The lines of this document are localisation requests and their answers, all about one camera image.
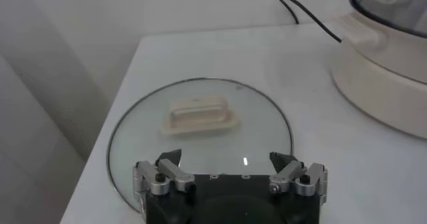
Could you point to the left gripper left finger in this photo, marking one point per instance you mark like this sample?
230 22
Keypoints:
173 175

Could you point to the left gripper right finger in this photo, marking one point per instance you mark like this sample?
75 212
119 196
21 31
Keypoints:
290 175

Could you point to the white electric cooker base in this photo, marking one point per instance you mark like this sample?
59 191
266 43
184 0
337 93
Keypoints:
380 92

